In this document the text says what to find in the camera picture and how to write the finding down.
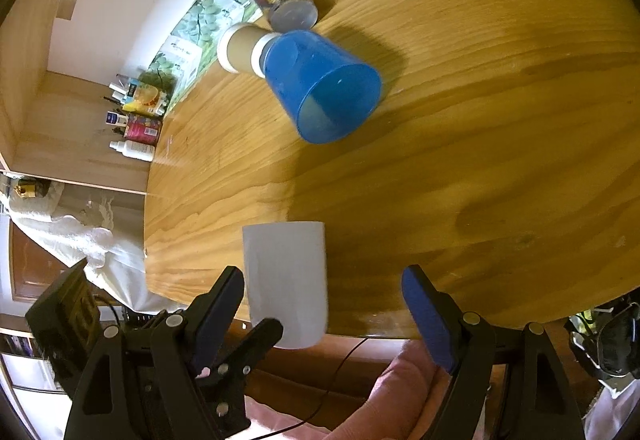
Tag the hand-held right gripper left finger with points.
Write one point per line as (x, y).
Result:
(220, 325)

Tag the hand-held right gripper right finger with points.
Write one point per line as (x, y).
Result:
(430, 320)

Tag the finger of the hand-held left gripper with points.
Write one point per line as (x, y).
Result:
(260, 337)

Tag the plain white cup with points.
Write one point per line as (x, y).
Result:
(285, 275)

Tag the blue plastic cup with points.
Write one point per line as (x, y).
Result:
(325, 85)

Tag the brown paper cup white rims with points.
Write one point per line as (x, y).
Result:
(242, 49)

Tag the brown wooden cabinet door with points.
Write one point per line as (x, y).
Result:
(30, 265)

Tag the white bedding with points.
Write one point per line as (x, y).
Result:
(75, 230)

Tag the black bag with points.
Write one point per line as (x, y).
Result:
(607, 345)

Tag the white plastic bottle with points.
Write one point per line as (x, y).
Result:
(134, 151)

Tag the wooden shelf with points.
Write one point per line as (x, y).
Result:
(75, 120)

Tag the pink printed can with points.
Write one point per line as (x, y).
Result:
(143, 129)

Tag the blue label small bottle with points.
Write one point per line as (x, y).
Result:
(115, 119)

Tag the yellow snack packet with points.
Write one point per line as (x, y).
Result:
(145, 98)

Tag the grape print poster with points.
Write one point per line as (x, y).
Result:
(207, 13)

